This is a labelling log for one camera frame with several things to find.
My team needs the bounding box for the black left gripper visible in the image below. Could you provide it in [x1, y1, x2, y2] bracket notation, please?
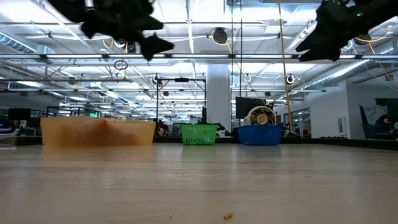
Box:
[80, 0, 175, 62]

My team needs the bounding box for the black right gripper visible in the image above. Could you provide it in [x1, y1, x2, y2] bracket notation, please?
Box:
[294, 0, 377, 62]

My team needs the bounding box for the chocolate-iced toy donut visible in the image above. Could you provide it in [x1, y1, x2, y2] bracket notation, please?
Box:
[248, 105, 277, 126]

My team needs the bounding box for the person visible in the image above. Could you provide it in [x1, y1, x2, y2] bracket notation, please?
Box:
[372, 114, 398, 140]

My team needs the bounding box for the blue plastic basket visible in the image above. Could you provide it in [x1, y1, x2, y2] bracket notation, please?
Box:
[237, 124, 283, 146]

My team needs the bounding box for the green plastic basket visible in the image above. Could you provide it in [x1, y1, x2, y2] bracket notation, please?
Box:
[180, 124, 218, 146]

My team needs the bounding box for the orange translucent plastic bin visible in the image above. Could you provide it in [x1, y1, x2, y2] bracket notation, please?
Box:
[40, 116, 156, 147]

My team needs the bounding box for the black background monitor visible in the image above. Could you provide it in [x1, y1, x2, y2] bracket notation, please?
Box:
[7, 108, 32, 121]

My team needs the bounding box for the black ceiling cord reel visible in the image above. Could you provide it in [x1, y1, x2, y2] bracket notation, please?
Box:
[353, 30, 373, 45]
[112, 39, 137, 54]
[212, 27, 229, 45]

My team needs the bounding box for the black hanging cable loop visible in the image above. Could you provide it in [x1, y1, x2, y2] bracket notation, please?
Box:
[113, 59, 129, 71]

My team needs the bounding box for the black metal stand frame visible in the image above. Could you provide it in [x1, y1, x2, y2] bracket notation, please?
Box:
[156, 77, 208, 125]

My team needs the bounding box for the black wall screen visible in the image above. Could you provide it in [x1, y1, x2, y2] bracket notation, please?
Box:
[374, 98, 398, 124]

